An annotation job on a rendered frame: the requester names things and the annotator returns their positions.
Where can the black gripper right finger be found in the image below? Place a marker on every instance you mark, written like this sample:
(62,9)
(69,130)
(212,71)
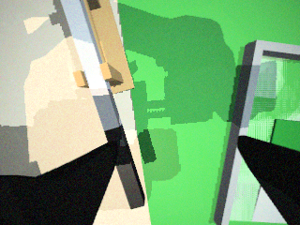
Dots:
(277,169)

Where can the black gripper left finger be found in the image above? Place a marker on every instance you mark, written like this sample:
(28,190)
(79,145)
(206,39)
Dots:
(68,195)

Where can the green putting mat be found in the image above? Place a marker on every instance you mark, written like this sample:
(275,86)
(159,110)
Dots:
(184,58)

